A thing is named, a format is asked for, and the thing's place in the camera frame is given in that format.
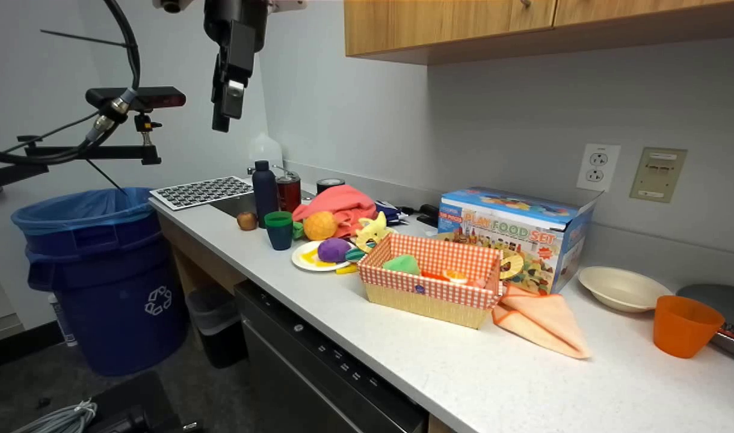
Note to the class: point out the wooden wall cabinet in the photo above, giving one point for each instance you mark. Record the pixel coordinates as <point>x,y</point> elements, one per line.
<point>463,24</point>

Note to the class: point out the small black trash bin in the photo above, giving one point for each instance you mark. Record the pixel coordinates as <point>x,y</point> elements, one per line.
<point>216,326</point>

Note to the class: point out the dark red can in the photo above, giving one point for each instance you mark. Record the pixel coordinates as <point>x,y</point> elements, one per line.
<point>290,194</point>

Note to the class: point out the orange pineapple plushie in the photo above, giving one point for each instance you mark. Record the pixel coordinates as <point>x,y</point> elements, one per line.
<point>321,226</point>

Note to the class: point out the red pink cloth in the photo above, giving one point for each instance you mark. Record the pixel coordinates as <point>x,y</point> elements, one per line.
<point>338,204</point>

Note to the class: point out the white wall outlet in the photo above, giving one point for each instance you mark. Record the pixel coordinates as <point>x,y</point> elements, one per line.
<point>596,167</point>

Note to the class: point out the orange plastic cup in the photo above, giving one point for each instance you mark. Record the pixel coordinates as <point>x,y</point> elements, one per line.
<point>684,327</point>

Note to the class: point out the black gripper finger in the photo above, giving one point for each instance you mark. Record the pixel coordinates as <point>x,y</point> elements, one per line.
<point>219,112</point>
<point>237,93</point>

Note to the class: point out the orange citrus slice toy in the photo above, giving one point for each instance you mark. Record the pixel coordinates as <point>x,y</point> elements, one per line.
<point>456,278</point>

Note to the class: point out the red orange plush toy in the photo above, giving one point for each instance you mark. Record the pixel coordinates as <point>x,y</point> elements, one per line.
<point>430,275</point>

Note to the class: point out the blue toy food carton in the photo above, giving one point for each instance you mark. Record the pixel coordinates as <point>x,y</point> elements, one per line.
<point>500,230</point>

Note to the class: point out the grey crumpled cloth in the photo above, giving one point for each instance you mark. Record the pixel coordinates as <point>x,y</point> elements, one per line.
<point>61,418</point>

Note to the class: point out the small brown toy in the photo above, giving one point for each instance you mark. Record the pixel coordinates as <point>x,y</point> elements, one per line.
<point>246,222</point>

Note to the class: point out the blue recycling bin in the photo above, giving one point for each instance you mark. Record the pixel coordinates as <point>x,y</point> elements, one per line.
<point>109,279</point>

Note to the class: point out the beige shallow bowl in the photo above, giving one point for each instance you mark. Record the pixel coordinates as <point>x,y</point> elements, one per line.
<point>622,290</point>

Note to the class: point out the orange folded napkin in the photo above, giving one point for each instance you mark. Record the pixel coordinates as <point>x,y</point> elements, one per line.
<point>547,320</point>

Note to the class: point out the green plastic cup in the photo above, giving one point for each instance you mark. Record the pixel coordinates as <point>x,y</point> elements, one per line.
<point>279,231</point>

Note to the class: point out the purple round plushie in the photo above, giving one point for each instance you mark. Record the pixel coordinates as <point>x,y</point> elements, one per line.
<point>333,248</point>

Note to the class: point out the red checkered cardboard box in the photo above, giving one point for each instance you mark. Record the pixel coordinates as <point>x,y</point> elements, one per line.
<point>427,296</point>

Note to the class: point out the translucent white bottle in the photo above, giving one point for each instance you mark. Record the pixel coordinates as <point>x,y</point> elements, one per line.
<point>267,151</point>

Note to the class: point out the black stereo camera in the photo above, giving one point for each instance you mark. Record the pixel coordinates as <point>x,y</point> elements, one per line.
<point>138,97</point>

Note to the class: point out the beige wall switch plate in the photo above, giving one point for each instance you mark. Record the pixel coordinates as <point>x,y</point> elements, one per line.
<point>657,175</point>

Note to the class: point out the green plush toy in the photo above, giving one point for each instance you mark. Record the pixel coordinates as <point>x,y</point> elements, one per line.
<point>399,264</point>

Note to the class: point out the dark blue bottle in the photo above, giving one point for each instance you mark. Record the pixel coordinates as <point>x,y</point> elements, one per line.
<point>264,194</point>

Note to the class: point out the white round plate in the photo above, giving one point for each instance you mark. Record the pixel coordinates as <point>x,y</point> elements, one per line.
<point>305,261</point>

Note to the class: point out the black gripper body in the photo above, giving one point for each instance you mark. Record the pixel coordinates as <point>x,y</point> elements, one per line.
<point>237,24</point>

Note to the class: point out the blue purple cloth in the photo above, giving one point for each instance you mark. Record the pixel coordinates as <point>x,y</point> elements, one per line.
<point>391,212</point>

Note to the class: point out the yellow toy fry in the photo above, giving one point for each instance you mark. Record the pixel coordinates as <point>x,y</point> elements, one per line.
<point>347,271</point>

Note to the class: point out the dark round can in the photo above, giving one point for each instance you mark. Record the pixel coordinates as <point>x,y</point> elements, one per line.
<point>329,186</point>

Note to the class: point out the black camera boom stand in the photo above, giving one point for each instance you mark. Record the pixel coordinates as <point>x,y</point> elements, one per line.
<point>61,152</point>

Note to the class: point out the black dishwasher front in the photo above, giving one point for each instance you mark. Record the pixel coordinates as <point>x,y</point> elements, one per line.
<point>302,377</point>

